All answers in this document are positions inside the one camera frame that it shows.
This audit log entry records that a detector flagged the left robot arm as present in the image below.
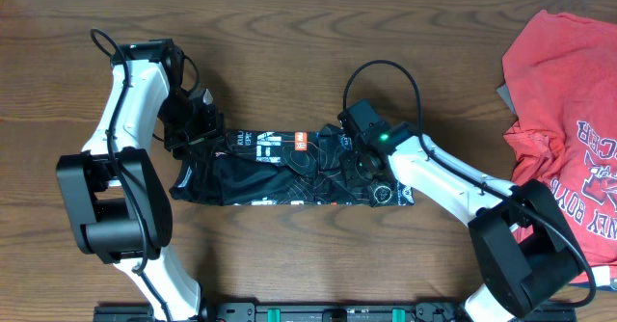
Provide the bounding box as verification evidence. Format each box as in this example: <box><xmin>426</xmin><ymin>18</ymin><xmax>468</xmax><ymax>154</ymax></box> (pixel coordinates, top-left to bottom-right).
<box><xmin>56</xmin><ymin>39</ymin><xmax>225</xmax><ymax>321</ymax></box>

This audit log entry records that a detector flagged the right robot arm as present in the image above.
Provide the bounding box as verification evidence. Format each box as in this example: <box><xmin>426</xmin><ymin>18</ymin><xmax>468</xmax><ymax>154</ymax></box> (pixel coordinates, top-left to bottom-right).
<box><xmin>342</xmin><ymin>121</ymin><xmax>589</xmax><ymax>321</ymax></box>

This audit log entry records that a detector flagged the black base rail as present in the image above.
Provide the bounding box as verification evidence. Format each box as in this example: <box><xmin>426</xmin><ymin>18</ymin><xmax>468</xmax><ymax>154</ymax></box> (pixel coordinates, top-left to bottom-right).
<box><xmin>93</xmin><ymin>302</ymin><xmax>577</xmax><ymax>322</ymax></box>

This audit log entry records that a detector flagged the black orange-patterned jersey shirt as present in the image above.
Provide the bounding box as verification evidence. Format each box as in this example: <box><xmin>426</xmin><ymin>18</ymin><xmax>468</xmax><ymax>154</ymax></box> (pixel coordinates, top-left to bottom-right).
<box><xmin>170</xmin><ymin>124</ymin><xmax>415</xmax><ymax>207</ymax></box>

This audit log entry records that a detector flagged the red printed t-shirt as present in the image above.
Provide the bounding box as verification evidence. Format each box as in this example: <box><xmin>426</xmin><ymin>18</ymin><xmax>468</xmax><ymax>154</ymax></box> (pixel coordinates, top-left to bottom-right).
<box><xmin>502</xmin><ymin>11</ymin><xmax>616</xmax><ymax>286</ymax></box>

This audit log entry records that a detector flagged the dark garment under red shirt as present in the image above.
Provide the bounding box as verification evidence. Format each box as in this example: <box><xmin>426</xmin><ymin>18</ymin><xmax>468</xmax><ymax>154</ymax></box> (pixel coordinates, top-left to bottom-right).
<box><xmin>496</xmin><ymin>84</ymin><xmax>516</xmax><ymax>115</ymax></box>

